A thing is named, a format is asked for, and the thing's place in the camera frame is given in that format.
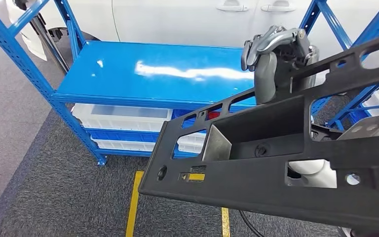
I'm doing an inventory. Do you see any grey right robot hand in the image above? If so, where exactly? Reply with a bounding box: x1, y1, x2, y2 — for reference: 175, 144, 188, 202
240, 25, 320, 106

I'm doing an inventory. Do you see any black plastic bracket part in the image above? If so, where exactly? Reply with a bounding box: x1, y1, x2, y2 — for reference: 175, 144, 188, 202
138, 30, 379, 235

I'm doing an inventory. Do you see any white car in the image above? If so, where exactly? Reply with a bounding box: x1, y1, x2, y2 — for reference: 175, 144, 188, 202
5, 0, 379, 86

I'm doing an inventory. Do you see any yellow floor tape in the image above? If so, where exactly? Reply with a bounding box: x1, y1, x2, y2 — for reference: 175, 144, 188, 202
125, 170, 231, 237

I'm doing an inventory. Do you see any black car wheel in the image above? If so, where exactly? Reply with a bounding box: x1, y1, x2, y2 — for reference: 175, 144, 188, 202
47, 27, 101, 45

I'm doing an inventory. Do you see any white car door handle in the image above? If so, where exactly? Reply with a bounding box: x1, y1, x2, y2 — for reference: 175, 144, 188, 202
216, 0, 252, 12
261, 0, 297, 13

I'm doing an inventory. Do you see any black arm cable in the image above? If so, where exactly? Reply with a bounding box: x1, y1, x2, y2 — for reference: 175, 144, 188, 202
238, 210, 265, 237

